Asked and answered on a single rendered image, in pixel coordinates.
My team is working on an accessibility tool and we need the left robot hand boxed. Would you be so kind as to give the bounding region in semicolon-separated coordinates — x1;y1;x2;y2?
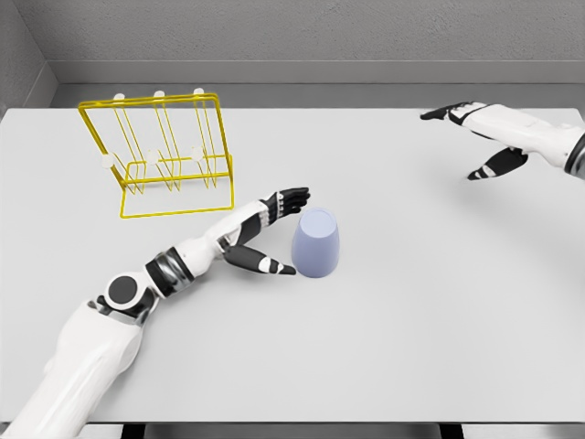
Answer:
206;186;312;276

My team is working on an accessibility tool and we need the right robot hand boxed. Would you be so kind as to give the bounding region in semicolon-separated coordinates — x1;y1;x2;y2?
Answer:
420;102;551;182

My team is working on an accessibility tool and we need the lavender cup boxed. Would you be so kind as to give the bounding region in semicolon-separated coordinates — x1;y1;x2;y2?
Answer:
291;207;342;280

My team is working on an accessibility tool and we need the yellow wire cup holder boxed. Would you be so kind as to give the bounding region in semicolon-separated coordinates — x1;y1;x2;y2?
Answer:
77;88;236;220

